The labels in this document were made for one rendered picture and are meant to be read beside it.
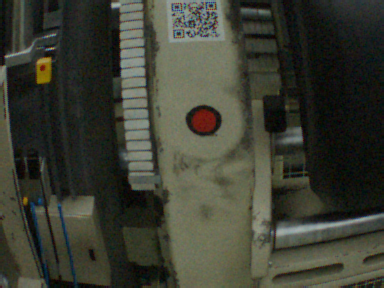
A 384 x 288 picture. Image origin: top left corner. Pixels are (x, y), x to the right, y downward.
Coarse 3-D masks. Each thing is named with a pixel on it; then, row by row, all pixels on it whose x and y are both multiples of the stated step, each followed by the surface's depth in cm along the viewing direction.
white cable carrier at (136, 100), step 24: (120, 0) 142; (144, 0) 145; (120, 24) 145; (144, 24) 148; (144, 48) 147; (144, 72) 148; (144, 96) 150; (144, 120) 152; (144, 144) 154; (144, 168) 155
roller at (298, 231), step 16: (368, 208) 151; (288, 224) 151; (304, 224) 151; (320, 224) 150; (336, 224) 150; (352, 224) 150; (368, 224) 150; (288, 240) 151; (304, 240) 151; (320, 240) 151
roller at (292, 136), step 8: (288, 128) 176; (296, 128) 176; (280, 136) 175; (288, 136) 175; (296, 136) 175; (272, 144) 175; (280, 144) 175; (288, 144) 175; (296, 144) 175; (280, 152) 176; (288, 152) 176; (296, 152) 176
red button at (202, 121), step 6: (198, 114) 150; (204, 114) 150; (210, 114) 150; (192, 120) 150; (198, 120) 150; (204, 120) 150; (210, 120) 150; (198, 126) 150; (204, 126) 150; (210, 126) 150
